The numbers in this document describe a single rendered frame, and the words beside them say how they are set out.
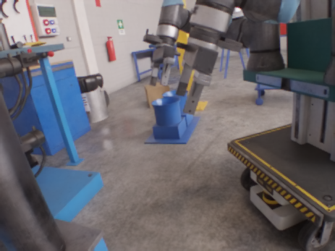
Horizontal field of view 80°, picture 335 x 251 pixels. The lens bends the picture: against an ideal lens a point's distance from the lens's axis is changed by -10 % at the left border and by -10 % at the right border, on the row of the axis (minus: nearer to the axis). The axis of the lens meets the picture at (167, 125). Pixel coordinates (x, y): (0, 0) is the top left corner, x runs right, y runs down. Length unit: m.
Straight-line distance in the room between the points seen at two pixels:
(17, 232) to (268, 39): 1.29
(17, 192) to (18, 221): 0.11
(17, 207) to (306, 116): 1.32
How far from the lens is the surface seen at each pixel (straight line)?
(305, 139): 1.32
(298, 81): 0.93
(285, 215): 1.12
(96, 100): 3.29
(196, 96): 0.50
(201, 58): 0.49
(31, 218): 0.96
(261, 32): 1.12
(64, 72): 2.79
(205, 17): 0.52
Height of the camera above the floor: 0.90
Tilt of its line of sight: 20 degrees down
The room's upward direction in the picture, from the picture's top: 9 degrees counter-clockwise
